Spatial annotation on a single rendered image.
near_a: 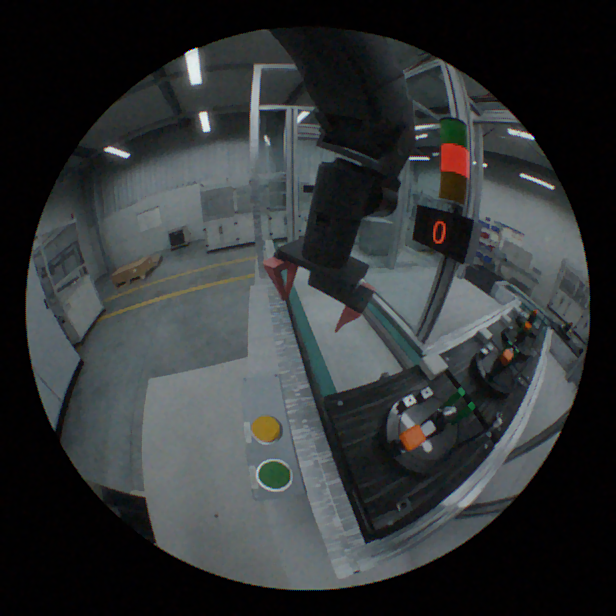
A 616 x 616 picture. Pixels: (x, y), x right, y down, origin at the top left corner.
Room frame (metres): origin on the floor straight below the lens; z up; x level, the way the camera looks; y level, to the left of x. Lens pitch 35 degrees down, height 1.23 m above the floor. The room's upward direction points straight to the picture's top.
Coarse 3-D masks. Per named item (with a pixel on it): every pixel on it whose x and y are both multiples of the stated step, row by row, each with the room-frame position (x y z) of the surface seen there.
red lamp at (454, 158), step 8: (448, 144) 0.25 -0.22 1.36; (448, 152) 0.25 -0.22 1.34; (456, 152) 0.24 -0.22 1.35; (464, 152) 0.23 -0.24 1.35; (448, 160) 0.25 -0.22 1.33; (456, 160) 0.24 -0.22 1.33; (464, 160) 0.23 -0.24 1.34; (448, 168) 0.25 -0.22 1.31; (456, 168) 0.24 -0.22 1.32; (464, 168) 0.23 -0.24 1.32
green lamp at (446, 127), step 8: (448, 120) 0.25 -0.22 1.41; (440, 128) 0.27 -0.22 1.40; (448, 128) 0.25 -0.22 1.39; (456, 128) 0.24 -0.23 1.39; (464, 128) 0.23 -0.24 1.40; (448, 136) 0.25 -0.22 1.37; (456, 136) 0.24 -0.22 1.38; (464, 136) 0.23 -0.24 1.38; (456, 144) 0.24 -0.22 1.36; (464, 144) 0.23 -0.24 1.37
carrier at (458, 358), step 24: (480, 336) 0.22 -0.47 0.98; (456, 360) 0.17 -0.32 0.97; (480, 360) 0.14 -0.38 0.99; (528, 360) 0.06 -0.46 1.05; (456, 384) 0.12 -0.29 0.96; (480, 384) 0.09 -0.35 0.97; (504, 384) 0.06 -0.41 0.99; (480, 408) 0.05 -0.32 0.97; (504, 408) 0.02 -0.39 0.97; (504, 432) -0.03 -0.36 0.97
